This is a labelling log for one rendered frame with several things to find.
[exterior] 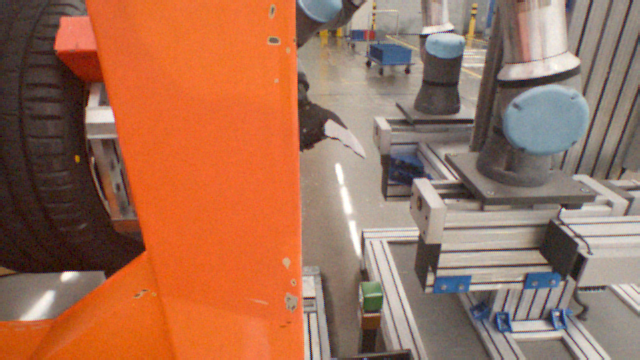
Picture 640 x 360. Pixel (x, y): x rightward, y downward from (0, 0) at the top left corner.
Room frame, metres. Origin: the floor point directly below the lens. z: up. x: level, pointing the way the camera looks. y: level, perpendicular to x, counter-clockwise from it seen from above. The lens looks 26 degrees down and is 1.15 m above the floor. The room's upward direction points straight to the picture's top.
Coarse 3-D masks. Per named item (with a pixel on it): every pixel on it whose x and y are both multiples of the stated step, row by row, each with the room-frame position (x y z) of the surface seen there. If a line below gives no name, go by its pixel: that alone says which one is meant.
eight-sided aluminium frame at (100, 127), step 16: (96, 96) 0.64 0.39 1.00; (96, 112) 0.62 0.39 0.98; (96, 128) 0.61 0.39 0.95; (112, 128) 0.61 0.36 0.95; (96, 144) 0.61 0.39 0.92; (112, 144) 0.64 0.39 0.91; (96, 160) 0.61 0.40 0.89; (112, 160) 0.63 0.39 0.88; (112, 176) 0.61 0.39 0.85; (112, 192) 0.61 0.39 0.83; (128, 192) 0.61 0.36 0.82; (112, 208) 0.61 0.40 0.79; (128, 208) 0.63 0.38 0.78; (128, 224) 0.61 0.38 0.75
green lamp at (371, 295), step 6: (366, 282) 0.55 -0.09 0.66; (372, 282) 0.55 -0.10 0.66; (378, 282) 0.55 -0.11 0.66; (360, 288) 0.54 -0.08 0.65; (366, 288) 0.53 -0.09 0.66; (372, 288) 0.53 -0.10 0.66; (378, 288) 0.53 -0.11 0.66; (360, 294) 0.54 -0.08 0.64; (366, 294) 0.52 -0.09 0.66; (372, 294) 0.52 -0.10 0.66; (378, 294) 0.52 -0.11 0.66; (360, 300) 0.54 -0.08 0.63; (366, 300) 0.51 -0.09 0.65; (372, 300) 0.51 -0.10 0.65; (378, 300) 0.52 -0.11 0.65; (366, 306) 0.51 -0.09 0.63; (372, 306) 0.51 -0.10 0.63; (378, 306) 0.52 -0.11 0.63
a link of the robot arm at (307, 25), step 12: (300, 0) 0.72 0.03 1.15; (312, 0) 0.71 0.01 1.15; (324, 0) 0.70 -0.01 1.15; (336, 0) 0.72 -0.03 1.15; (300, 12) 0.71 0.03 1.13; (312, 12) 0.71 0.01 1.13; (324, 12) 0.71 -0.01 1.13; (336, 12) 0.72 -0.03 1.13; (300, 24) 0.72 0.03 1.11; (312, 24) 0.72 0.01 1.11; (324, 24) 0.74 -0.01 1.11; (300, 36) 0.73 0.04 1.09; (312, 36) 0.75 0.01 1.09
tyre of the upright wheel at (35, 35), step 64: (0, 0) 0.73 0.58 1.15; (64, 0) 0.74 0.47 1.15; (0, 64) 0.62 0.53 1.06; (64, 64) 0.63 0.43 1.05; (0, 128) 0.56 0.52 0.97; (64, 128) 0.58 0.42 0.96; (0, 192) 0.53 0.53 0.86; (64, 192) 0.54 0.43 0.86; (0, 256) 0.56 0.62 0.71; (64, 256) 0.57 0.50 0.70; (128, 256) 0.67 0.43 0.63
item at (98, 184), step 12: (84, 84) 0.68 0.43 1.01; (84, 96) 0.67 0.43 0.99; (84, 108) 0.66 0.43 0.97; (84, 120) 0.65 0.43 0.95; (84, 132) 0.64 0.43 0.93; (84, 144) 0.63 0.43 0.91; (96, 168) 1.02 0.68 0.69; (120, 168) 0.77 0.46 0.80; (96, 180) 0.63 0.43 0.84; (96, 192) 0.62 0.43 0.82; (108, 216) 0.64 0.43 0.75
